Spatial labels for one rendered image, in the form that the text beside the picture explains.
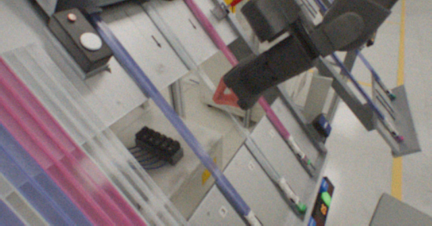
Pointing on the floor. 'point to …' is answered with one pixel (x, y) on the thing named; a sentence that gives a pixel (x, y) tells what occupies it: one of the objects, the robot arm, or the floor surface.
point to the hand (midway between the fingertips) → (219, 97)
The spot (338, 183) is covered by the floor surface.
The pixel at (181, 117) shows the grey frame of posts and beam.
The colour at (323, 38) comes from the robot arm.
